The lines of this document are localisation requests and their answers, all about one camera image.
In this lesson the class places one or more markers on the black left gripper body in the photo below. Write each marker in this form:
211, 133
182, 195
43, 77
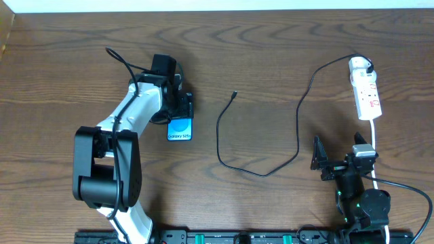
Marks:
186, 106

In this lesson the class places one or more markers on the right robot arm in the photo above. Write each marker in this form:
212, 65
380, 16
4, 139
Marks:
363, 209

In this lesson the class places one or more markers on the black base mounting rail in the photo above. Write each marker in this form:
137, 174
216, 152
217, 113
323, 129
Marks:
212, 237

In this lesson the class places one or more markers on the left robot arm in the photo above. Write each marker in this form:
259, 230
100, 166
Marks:
107, 168

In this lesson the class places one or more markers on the white charger plug adapter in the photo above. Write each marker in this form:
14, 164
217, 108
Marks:
361, 71

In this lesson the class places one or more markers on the white power strip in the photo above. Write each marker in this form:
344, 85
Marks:
367, 100

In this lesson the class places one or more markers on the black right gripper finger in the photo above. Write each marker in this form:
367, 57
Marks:
320, 158
359, 139

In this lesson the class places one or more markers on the blue Galaxy smartphone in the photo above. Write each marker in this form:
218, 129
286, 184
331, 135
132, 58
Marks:
180, 130

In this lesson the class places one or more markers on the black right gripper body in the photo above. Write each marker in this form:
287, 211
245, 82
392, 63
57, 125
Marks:
338, 168

